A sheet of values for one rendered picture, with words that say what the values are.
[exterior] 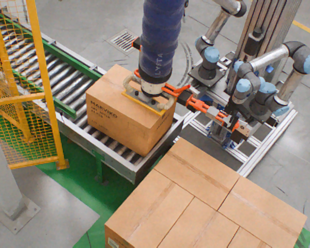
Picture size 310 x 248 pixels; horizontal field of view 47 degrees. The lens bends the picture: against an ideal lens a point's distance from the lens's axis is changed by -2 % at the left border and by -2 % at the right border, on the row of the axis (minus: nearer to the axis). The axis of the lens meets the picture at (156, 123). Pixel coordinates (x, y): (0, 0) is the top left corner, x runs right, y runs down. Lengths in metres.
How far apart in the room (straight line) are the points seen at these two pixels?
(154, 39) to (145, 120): 0.75
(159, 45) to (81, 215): 1.77
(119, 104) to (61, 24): 2.51
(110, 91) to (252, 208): 1.42
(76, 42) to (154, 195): 2.58
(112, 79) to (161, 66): 0.72
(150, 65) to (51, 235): 1.73
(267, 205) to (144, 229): 0.98
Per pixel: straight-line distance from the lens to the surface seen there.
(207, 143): 3.58
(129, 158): 2.97
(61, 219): 3.36
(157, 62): 2.28
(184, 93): 2.48
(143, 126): 2.67
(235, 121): 2.40
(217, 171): 3.02
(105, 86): 2.90
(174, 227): 2.74
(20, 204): 3.31
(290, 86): 2.54
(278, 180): 3.84
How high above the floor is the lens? 3.05
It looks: 52 degrees down
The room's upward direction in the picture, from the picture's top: 9 degrees clockwise
